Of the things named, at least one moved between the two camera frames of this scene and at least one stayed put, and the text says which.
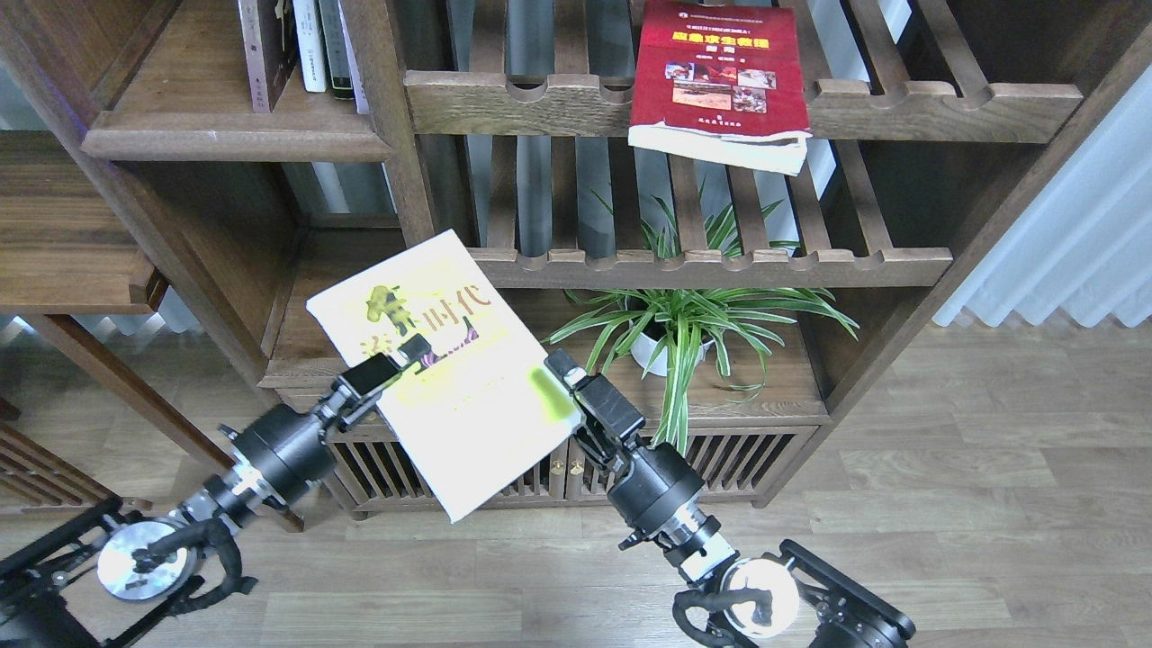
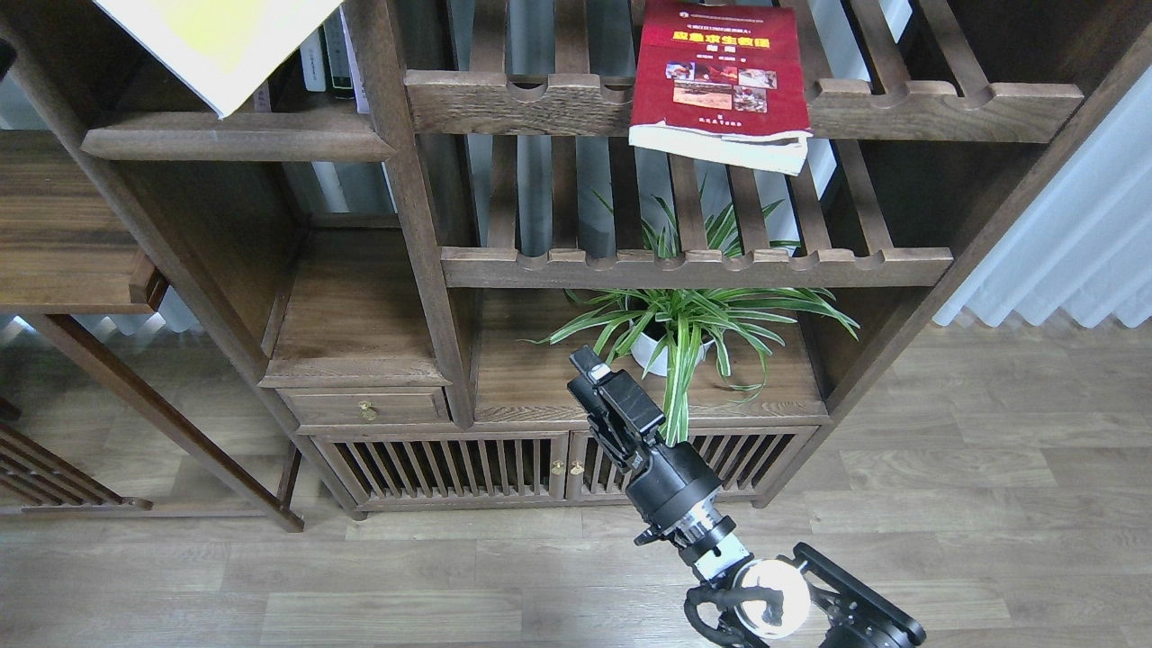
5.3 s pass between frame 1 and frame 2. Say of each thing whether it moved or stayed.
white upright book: stayed
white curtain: stayed
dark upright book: stayed
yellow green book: moved
